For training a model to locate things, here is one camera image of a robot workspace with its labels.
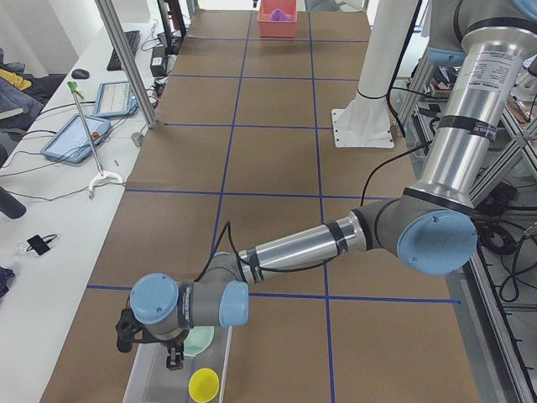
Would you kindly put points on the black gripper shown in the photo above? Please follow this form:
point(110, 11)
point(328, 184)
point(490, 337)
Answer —
point(171, 342)

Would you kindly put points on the green ceramic bowl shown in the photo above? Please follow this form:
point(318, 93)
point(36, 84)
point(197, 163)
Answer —
point(198, 340)

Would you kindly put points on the yellow plastic cup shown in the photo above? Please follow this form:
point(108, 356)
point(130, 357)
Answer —
point(204, 385)

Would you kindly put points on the purple microfiber cloth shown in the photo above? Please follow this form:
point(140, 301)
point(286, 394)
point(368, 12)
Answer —
point(278, 15)

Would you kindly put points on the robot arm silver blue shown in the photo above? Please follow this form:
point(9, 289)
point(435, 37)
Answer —
point(429, 227)

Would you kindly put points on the clear plastic box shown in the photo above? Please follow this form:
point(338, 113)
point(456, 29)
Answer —
point(151, 381)

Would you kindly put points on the lower teach pendant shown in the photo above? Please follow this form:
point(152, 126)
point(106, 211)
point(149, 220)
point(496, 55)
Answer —
point(71, 144)

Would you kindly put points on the teach pendant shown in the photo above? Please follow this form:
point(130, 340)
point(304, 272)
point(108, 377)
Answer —
point(115, 99)
point(71, 144)

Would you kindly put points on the upper teach pendant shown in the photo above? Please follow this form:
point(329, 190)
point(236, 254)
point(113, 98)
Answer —
point(115, 99)

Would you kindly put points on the reacher grabber stick tool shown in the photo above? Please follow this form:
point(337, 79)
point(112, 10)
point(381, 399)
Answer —
point(102, 175)

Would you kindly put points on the black power adapter brick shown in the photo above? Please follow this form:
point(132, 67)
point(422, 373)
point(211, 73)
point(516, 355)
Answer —
point(159, 61)

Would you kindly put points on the black computer mouse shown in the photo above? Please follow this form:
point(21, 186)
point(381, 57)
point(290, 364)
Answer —
point(80, 74)

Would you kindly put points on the pink plastic tray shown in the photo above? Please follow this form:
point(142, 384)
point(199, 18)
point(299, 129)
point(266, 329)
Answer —
point(269, 29)

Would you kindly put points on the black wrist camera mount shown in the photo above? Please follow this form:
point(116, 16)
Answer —
point(130, 331)

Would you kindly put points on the small black device with cable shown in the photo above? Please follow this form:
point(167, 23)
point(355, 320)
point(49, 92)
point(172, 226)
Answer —
point(40, 245)

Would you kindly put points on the white pedestal column base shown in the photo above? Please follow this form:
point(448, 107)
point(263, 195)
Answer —
point(365, 123)

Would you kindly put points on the aluminium frame post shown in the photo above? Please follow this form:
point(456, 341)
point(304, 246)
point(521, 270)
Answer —
point(119, 42)

